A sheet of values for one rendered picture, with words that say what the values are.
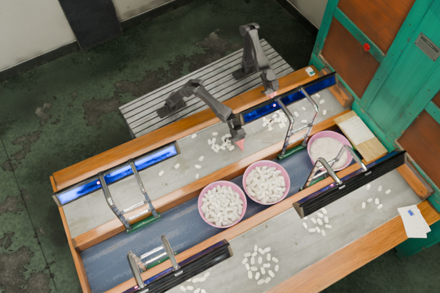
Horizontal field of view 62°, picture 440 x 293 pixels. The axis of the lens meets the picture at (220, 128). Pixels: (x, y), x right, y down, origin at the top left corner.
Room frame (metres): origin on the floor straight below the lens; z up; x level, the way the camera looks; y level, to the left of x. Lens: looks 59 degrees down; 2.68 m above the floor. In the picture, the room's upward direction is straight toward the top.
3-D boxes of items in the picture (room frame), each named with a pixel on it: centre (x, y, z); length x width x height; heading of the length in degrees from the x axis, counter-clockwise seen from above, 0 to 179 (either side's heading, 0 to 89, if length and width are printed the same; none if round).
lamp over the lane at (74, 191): (0.74, 0.49, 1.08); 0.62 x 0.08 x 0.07; 117
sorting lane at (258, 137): (1.04, 0.04, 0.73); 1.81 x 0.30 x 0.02; 117
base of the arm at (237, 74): (1.70, -0.19, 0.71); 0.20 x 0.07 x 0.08; 122
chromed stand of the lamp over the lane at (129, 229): (0.67, 0.46, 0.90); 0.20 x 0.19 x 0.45; 117
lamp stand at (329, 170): (0.75, -0.59, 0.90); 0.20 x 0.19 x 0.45; 117
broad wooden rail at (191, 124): (1.23, 0.14, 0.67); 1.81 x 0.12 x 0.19; 117
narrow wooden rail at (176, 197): (0.88, -0.04, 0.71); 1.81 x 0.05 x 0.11; 117
